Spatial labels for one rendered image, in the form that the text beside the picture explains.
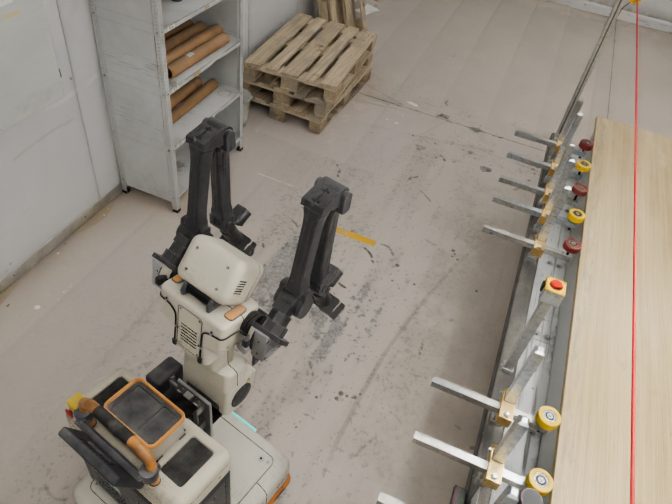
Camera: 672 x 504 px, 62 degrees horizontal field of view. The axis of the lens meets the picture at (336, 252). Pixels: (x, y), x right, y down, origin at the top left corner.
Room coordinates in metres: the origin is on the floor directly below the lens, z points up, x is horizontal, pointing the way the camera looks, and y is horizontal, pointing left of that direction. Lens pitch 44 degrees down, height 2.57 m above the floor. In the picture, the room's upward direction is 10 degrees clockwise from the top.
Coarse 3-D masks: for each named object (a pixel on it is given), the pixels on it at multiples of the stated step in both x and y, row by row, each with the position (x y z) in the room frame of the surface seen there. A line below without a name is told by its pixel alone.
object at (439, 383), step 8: (432, 384) 1.20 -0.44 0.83; (440, 384) 1.19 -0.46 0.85; (448, 384) 1.20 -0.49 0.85; (448, 392) 1.18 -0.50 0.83; (456, 392) 1.17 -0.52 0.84; (464, 392) 1.18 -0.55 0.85; (472, 392) 1.18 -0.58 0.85; (472, 400) 1.16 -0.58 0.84; (480, 400) 1.15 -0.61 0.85; (488, 400) 1.16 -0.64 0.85; (488, 408) 1.14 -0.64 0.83; (496, 408) 1.13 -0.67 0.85; (528, 416) 1.12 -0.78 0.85; (536, 424) 1.10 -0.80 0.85; (544, 432) 1.08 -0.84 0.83
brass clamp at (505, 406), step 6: (504, 390) 1.22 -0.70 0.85; (504, 396) 1.18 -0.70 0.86; (504, 402) 1.16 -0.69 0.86; (504, 408) 1.13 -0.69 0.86; (510, 408) 1.14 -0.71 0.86; (498, 414) 1.11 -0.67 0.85; (510, 414) 1.11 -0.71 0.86; (498, 420) 1.10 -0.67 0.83; (504, 420) 1.09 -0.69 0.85; (510, 420) 1.09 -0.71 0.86; (504, 426) 1.09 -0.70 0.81
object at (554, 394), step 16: (576, 208) 2.70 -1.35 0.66; (576, 256) 2.14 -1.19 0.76; (576, 272) 1.99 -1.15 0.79; (560, 320) 1.80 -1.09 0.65; (560, 336) 1.67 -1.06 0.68; (560, 352) 1.55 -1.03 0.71; (560, 368) 1.45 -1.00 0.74; (560, 384) 1.35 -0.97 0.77; (560, 400) 1.26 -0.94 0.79; (544, 448) 1.11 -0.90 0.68; (544, 464) 1.03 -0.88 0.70; (544, 496) 0.89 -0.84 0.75
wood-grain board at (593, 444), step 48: (624, 144) 3.09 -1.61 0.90; (624, 192) 2.58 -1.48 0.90; (624, 240) 2.16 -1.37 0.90; (576, 288) 1.77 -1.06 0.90; (624, 288) 1.82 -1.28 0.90; (576, 336) 1.49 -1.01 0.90; (624, 336) 1.54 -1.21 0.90; (576, 384) 1.26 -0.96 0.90; (624, 384) 1.30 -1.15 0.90; (576, 432) 1.06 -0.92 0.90; (624, 432) 1.09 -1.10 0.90; (576, 480) 0.88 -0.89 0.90; (624, 480) 0.91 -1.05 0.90
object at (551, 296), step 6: (546, 282) 1.44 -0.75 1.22; (564, 282) 1.45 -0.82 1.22; (546, 288) 1.41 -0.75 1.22; (552, 288) 1.41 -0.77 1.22; (564, 288) 1.42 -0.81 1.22; (546, 294) 1.40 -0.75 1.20; (552, 294) 1.40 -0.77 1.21; (558, 294) 1.39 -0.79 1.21; (564, 294) 1.39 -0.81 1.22; (540, 300) 1.40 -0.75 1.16; (546, 300) 1.40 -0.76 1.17; (552, 300) 1.39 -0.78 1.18; (558, 300) 1.39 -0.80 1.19
